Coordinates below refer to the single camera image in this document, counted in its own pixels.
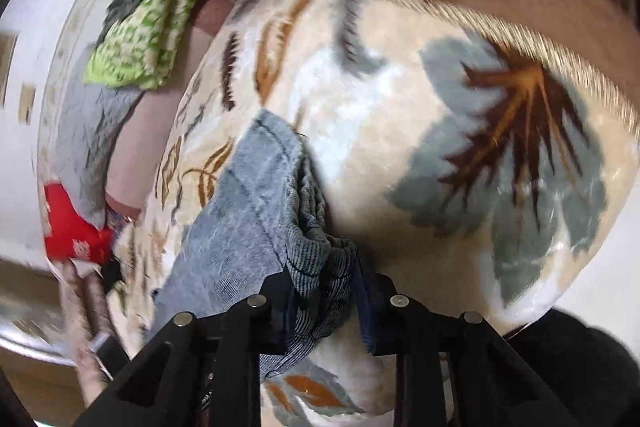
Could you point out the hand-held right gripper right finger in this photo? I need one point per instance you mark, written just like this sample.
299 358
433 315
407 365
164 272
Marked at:
367 307

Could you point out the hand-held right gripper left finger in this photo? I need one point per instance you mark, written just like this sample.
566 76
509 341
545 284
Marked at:
279 307

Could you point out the blue denim pants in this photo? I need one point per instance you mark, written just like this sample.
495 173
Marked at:
240 227

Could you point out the striped beige rolled mat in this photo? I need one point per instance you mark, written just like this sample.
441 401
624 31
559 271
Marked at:
100 307
75 332

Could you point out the small black object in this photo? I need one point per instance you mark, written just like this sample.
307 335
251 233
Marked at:
115 272

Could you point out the red plastic bag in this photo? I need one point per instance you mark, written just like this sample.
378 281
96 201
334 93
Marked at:
70 227

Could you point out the cream leaf printed blanket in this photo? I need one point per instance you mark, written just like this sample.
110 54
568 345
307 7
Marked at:
400 107

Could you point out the grey cloth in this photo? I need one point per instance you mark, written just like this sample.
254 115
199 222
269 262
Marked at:
95 142

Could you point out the dark cloth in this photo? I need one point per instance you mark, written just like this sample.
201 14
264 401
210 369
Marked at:
575 367

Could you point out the green patterned knit cloth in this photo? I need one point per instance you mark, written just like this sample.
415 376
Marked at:
145 27

